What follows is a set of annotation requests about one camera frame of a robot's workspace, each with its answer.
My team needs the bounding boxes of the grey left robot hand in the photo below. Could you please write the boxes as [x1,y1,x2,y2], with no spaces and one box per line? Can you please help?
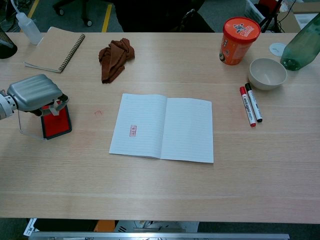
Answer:
[6,73,70,117]

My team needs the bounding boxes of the kraft spiral notebook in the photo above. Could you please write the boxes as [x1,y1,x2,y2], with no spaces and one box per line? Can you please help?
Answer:
[23,26,86,74]

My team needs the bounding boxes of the open lined white notebook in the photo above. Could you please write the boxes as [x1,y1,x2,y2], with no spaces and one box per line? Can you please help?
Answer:
[108,93,215,164]

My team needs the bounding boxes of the red ink pad clear lid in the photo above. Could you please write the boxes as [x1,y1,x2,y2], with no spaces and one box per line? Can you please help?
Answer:
[17,103,73,141]

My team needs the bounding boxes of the black mesh container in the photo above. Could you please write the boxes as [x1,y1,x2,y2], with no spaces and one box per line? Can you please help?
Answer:
[0,24,18,60]

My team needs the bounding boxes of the white squeeze wash bottle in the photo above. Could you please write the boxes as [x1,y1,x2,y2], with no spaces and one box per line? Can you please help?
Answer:
[10,0,44,46]

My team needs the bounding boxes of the brown crumpled cloth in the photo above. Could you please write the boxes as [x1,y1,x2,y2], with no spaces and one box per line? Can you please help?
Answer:
[98,38,136,85]

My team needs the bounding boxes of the black office chair base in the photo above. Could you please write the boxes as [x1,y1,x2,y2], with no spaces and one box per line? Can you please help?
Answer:
[52,0,95,28]

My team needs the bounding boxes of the white printed sticker sheet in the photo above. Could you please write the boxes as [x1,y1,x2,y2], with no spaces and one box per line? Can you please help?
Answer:
[23,218,38,237]

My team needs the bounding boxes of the orange box under table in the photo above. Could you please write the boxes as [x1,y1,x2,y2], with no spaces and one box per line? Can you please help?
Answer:
[94,219,117,232]

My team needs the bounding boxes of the orange lidded snack tub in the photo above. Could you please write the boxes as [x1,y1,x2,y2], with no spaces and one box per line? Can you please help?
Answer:
[219,16,262,66]

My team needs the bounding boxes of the red whiteboard marker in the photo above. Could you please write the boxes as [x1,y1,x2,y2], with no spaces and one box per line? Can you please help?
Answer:
[239,86,257,128]

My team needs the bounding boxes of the black whiteboard marker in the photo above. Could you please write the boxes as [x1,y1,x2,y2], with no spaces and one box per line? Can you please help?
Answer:
[244,82,264,123]

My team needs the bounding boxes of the beige bowl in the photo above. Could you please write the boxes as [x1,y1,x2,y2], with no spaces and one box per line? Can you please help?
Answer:
[248,57,288,91]

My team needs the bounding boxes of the white plastic basket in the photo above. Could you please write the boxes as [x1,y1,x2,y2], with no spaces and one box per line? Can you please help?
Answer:
[244,0,266,25]

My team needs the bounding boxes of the black tripod stand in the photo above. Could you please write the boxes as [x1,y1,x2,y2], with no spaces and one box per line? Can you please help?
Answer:
[259,0,287,33]

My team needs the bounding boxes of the green glass bottle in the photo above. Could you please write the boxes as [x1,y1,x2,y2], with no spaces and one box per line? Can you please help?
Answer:
[280,12,320,72]

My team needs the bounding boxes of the cardboard box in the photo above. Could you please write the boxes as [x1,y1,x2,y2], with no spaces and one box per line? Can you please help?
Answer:
[292,2,320,15]

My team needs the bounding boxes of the aluminium profile rail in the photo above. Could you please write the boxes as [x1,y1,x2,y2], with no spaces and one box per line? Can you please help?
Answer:
[28,231,290,240]

